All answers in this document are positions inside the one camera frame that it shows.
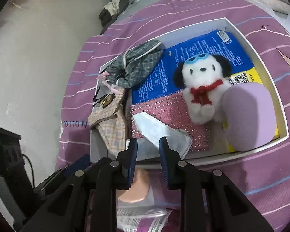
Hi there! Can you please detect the white plush dog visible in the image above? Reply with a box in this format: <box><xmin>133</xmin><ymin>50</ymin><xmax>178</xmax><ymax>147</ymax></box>
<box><xmin>173</xmin><ymin>53</ymin><xmax>232</xmax><ymax>125</ymax></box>

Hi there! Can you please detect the purple refill pouch bottle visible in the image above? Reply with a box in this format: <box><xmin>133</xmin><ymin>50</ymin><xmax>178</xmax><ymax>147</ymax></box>
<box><xmin>117</xmin><ymin>208</ymin><xmax>172</xmax><ymax>232</ymax></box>

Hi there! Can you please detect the pink glitter sponge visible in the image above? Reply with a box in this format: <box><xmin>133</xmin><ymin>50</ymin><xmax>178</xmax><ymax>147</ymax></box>
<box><xmin>130</xmin><ymin>91</ymin><xmax>210</xmax><ymax>152</ymax></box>

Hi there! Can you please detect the peach puff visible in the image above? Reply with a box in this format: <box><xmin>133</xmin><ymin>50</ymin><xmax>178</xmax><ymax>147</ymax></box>
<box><xmin>116</xmin><ymin>168</ymin><xmax>154</xmax><ymax>208</ymax></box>

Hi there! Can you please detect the black white crumpled cloth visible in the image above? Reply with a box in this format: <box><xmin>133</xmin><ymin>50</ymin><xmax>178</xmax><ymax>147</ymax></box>
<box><xmin>98</xmin><ymin>0</ymin><xmax>129</xmax><ymax>27</ymax></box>

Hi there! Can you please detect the blue foil packet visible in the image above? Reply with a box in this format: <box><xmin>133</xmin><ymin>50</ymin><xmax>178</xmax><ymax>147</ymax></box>
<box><xmin>164</xmin><ymin>29</ymin><xmax>255</xmax><ymax>78</ymax></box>
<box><xmin>132</xmin><ymin>47</ymin><xmax>195</xmax><ymax>105</ymax></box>

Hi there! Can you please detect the purple round sponge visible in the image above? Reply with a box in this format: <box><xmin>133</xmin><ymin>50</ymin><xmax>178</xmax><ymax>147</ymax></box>
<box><xmin>220</xmin><ymin>82</ymin><xmax>277</xmax><ymax>153</ymax></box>

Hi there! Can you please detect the yellow QR code packet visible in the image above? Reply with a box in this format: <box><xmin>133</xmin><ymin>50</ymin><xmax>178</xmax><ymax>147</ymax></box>
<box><xmin>222</xmin><ymin>67</ymin><xmax>280</xmax><ymax>153</ymax></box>

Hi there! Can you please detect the white face mask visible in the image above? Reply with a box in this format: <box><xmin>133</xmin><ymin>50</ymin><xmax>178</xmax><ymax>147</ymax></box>
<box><xmin>133</xmin><ymin>112</ymin><xmax>192</xmax><ymax>159</ymax></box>

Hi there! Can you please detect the purple striped bed sheet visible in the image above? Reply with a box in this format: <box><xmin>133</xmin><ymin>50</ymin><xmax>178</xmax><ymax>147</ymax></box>
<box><xmin>56</xmin><ymin>0</ymin><xmax>290</xmax><ymax>231</ymax></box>

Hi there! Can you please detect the beige plaid cloth pouch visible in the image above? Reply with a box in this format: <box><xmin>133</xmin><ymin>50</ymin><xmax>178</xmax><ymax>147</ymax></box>
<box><xmin>88</xmin><ymin>86</ymin><xmax>128</xmax><ymax>157</ymax></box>

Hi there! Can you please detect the green plaid cloth pouch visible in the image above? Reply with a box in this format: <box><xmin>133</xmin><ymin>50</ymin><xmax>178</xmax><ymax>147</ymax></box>
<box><xmin>106</xmin><ymin>40</ymin><xmax>163</xmax><ymax>89</ymax></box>

